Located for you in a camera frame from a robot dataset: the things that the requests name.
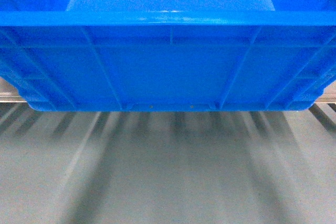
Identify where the large blue plastic crate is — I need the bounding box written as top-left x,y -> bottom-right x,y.
1,0 -> 335,111

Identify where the roller conveyor shelf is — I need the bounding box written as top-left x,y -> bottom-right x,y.
1,78 -> 335,134

